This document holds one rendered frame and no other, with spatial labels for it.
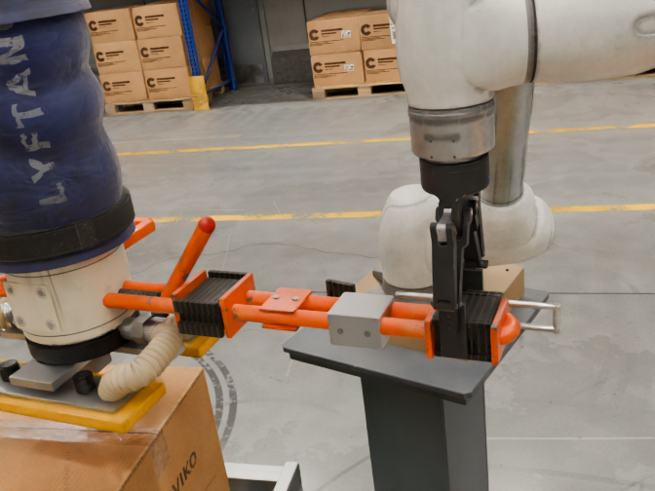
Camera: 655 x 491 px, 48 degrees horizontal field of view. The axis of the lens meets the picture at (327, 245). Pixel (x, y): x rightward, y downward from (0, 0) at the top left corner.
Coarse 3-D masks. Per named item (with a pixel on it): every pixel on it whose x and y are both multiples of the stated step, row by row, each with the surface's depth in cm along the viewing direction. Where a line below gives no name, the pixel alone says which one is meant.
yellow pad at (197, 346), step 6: (150, 312) 124; (198, 336) 115; (204, 336) 115; (186, 342) 114; (192, 342) 114; (198, 342) 113; (204, 342) 113; (210, 342) 114; (186, 348) 113; (192, 348) 112; (198, 348) 112; (204, 348) 113; (210, 348) 115; (180, 354) 114; (186, 354) 113; (192, 354) 113; (198, 354) 112; (204, 354) 113
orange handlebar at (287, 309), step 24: (0, 288) 112; (144, 288) 106; (288, 288) 98; (168, 312) 101; (240, 312) 96; (264, 312) 94; (288, 312) 92; (312, 312) 92; (408, 312) 90; (408, 336) 87; (504, 336) 83
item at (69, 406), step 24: (0, 360) 116; (0, 384) 108; (72, 384) 105; (96, 384) 105; (0, 408) 105; (24, 408) 103; (48, 408) 101; (72, 408) 100; (96, 408) 99; (120, 408) 99; (144, 408) 100; (120, 432) 97
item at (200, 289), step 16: (208, 272) 104; (224, 272) 103; (240, 272) 103; (192, 288) 101; (208, 288) 101; (224, 288) 100; (240, 288) 98; (176, 304) 97; (192, 304) 96; (208, 304) 95; (224, 304) 95; (176, 320) 99; (192, 320) 98; (208, 320) 97; (224, 320) 96; (208, 336) 97
